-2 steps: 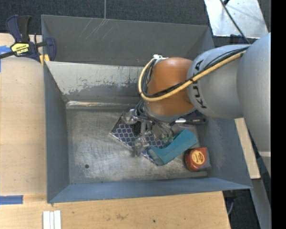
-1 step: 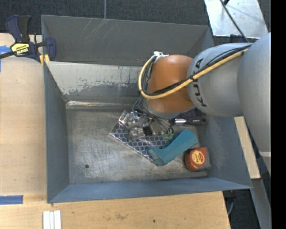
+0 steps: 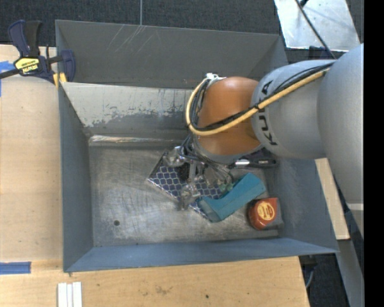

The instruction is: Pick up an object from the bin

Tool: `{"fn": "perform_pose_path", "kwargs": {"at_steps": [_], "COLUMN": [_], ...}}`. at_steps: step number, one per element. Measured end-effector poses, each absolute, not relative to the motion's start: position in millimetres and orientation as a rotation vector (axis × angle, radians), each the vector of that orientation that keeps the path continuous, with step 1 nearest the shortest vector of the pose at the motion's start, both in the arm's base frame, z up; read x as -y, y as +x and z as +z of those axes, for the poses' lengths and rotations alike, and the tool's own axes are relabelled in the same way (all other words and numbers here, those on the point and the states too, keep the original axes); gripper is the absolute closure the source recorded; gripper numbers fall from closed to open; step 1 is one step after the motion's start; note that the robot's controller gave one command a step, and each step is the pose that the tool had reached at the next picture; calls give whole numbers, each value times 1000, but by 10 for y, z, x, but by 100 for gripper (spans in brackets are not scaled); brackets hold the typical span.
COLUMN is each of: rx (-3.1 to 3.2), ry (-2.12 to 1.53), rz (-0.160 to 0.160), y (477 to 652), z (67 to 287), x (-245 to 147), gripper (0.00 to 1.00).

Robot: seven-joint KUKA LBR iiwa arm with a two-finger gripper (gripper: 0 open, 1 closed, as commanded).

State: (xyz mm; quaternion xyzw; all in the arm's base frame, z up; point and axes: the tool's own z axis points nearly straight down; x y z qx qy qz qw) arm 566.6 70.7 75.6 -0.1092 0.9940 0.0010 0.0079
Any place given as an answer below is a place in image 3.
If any blue honeycomb patterned packet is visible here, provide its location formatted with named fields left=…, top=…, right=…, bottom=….
left=145, top=150, right=227, bottom=221

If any blue L-shaped block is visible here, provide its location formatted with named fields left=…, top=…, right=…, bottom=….
left=197, top=172, right=267, bottom=223

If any black cylinder on white bracket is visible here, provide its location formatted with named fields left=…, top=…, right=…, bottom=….
left=229, top=157, right=278, bottom=169

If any grey metal bin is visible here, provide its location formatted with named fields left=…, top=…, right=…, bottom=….
left=54, top=19, right=340, bottom=273

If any pale wood board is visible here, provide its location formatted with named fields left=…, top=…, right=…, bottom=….
left=0, top=74, right=65, bottom=264

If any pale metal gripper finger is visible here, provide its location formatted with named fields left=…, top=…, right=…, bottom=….
left=162, top=148, right=187, bottom=169
left=177, top=183, right=200, bottom=211

